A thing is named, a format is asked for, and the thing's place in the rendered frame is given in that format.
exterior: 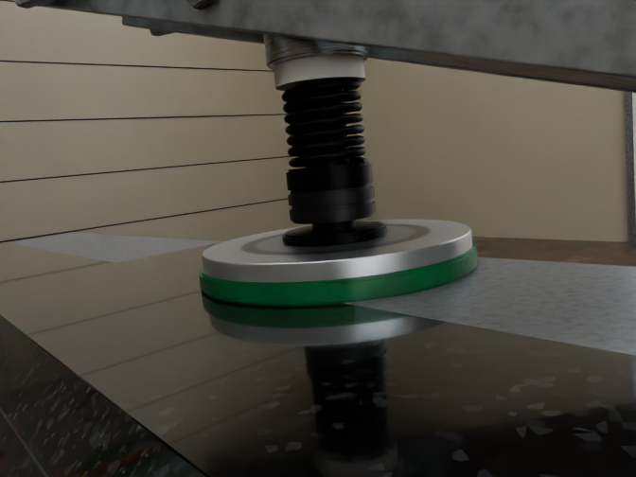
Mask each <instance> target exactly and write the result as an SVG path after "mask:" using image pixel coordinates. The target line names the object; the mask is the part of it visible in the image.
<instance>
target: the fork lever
mask: <svg viewBox="0 0 636 477"><path fill-rule="evenodd" d="M37 7H45V8H53V9H68V10H75V11H83V12H91V13H98V14H106V15H113V16H122V25H124V26H128V27H140V28H147V29H154V30H162V31H169V32H176V33H184V34H191V35H198V36H205V37H212V38H220V39H227V40H234V41H242V42H249V43H256V44H264V36H263V35H262V34H268V35H275V36H283V37H292V38H299V39H307V40H314V41H322V42H330V43H337V44H353V45H360V46H368V47H369V50H370V56H369V57H368V58H371V59H379V60H387V61H393V62H407V63H414V64H422V65H429V66H436V67H444V68H450V69H458V70H465V71H472V72H480V73H487V74H494V75H502V76H508V77H516V78H523V79H530V80H544V81H551V82H559V83H566V84H573V85H580V86H588V87H595V88H602V89H610V90H617V91H624V92H631V93H636V0H55V1H52V2H48V3H45V4H42V5H40V6H37Z"/></svg>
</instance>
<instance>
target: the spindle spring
mask: <svg viewBox="0 0 636 477"><path fill-rule="evenodd" d="M360 86H361V83H360V82H359V81H358V80H356V79H337V80H329V81H322V82H315V83H311V84H306V85H302V86H297V87H294V88H291V89H289V90H287V91H285V92H284V93H283V95H282V99H283V100H284V101H286V102H287V103H286V104H284V105H283V110H284V111H285V113H287V115H286V116H285V117H284V120H285V122H286V123H288V124H290V125H289V126H288V127H286V130H285V132H286V133H287V134H289V135H291V136H290V137H288V139H287V140H286V141H287V144H288V145H290V146H292V147H291V148H290V149H288V155H289V156H295V157H296V158H292V159H291V160H290V161H289V165H290V166H291V167H293V168H306V165H307V164H313V163H320V162H326V161H332V160H339V159H345V158H350V164H352V163H365V162H367V160H366V159H365V158H363V157H356V156H361V155H364V154H365V153H366V148H364V147H351V146H357V145H360V144H362V143H364V141H365V138H364V137H363V136H360V135H353V136H348V137H346V138H339V139H332V140H326V141H320V142H313V143H308V144H304V142H305V141H310V140H315V139H322V138H328V137H334V136H341V135H348V134H355V133H362V132H363V131H364V126H363V125H353V126H345V127H338V128H331V129H324V130H319V131H313V132H303V131H304V130H309V129H315V128H321V127H326V126H333V125H340V124H348V123H358V122H361V121H362V120H363V116H362V115H361V114H348V115H333V116H326V117H320V118H314V119H309V120H304V121H302V118H306V117H311V116H316V115H327V114H334V113H341V112H346V113H351V112H358V111H360V110H361V109H362V104H360V102H350V101H355V100H358V99H360V98H361V97H362V94H361V93H360V92H358V91H351V90H356V89H358V88H359V87H360ZM334 89H344V90H343V91H340V92H331V93H324V94H318V95H312V96H307V97H299V96H301V95H305V94H309V93H314V92H320V91H326V90H334ZM342 100H344V102H348V103H339V104H331V105H325V106H318V107H312V108H307V109H303V110H300V108H301V107H305V106H310V105H314V104H320V103H327V102H333V101H342ZM344 147H349V149H348V150H336V151H330V152H324V153H317V154H312V155H306V156H305V153H308V152H314V151H320V150H332V149H338V148H344Z"/></svg>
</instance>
